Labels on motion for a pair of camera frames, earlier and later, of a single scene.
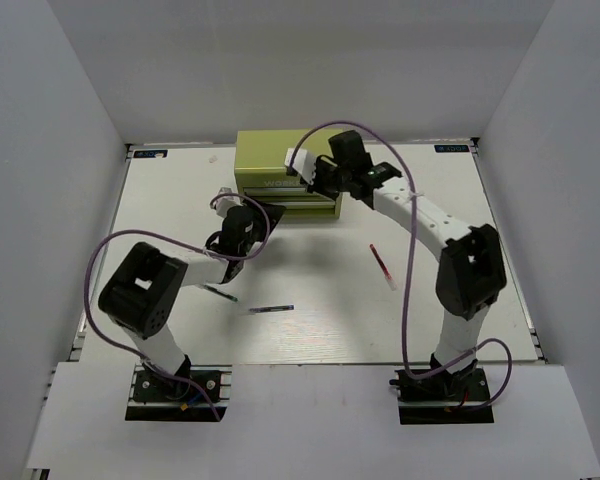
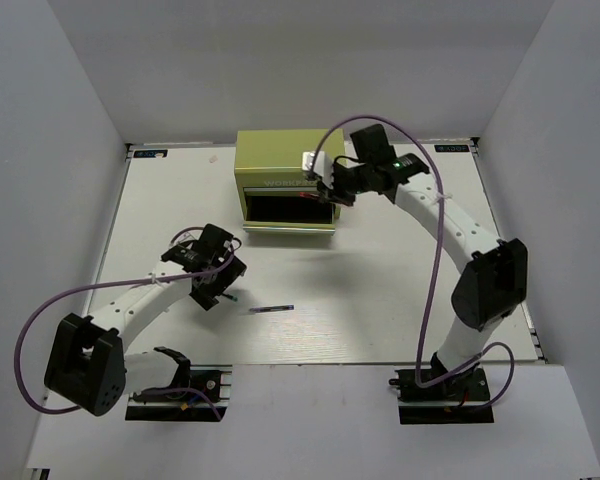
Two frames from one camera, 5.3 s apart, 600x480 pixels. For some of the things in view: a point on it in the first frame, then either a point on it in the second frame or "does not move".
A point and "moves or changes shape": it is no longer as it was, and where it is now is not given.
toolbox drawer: [275, 191] does not move
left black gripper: [273, 212] -> [231, 268]
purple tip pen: [271, 308] does not move
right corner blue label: [451, 148] does not move
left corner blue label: [150, 153] does not move
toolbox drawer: [310, 211] moves or changes shape
